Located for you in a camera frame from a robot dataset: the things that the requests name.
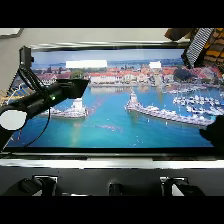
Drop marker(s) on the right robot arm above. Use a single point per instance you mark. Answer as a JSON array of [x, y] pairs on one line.
[[215, 133]]

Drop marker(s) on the black and white striped garment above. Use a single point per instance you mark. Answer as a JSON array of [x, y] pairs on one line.
[[196, 46]]

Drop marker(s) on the yellow checked garment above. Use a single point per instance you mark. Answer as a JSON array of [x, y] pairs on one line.
[[215, 43]]

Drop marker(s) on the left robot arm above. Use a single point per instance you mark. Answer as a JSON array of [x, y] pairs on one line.
[[36, 103]]

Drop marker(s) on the brown garment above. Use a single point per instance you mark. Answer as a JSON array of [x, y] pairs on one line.
[[178, 34]]

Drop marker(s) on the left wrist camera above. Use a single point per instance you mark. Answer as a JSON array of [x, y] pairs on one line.
[[25, 55]]

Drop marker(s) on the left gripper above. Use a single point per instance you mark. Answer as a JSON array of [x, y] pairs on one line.
[[74, 87]]

